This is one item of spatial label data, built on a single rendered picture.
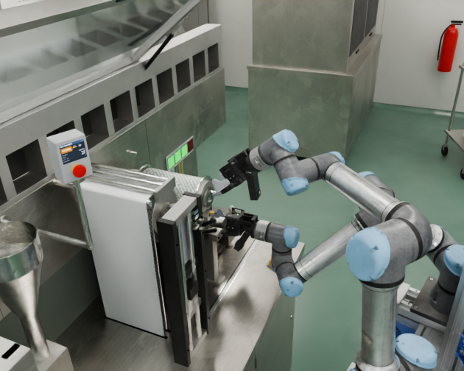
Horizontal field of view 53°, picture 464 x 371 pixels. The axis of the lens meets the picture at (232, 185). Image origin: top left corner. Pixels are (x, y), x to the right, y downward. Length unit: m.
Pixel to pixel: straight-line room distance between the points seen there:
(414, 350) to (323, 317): 1.55
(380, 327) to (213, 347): 0.58
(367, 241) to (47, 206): 0.93
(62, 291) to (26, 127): 0.58
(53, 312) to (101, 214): 0.40
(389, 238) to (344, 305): 1.94
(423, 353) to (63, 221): 1.14
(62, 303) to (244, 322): 0.62
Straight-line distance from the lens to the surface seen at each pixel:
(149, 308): 1.59
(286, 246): 1.68
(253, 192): 1.55
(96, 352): 1.66
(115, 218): 1.42
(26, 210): 1.46
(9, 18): 0.84
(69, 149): 1.06
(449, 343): 1.69
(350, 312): 3.04
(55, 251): 1.59
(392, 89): 6.07
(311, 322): 2.94
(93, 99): 1.61
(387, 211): 1.29
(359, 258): 1.17
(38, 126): 1.44
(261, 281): 1.82
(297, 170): 1.41
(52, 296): 1.65
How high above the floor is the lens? 2.11
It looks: 30 degrees down
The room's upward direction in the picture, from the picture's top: 2 degrees counter-clockwise
